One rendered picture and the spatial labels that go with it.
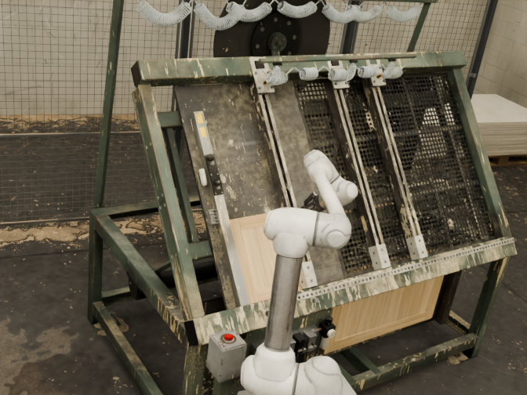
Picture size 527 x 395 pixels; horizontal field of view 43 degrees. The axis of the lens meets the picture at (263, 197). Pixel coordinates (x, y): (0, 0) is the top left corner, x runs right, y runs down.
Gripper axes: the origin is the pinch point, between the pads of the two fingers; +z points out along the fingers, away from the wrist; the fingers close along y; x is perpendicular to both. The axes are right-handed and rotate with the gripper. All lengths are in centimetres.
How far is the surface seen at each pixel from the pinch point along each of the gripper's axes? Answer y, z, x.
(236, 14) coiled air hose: 111, 10, 2
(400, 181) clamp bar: 6, 2, -71
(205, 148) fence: 38, 4, 42
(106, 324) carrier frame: -30, 128, 70
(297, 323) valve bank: -53, 7, 15
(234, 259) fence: -16.0, 4.2, 41.7
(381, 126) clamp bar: 39, 3, -69
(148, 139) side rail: 46, 7, 69
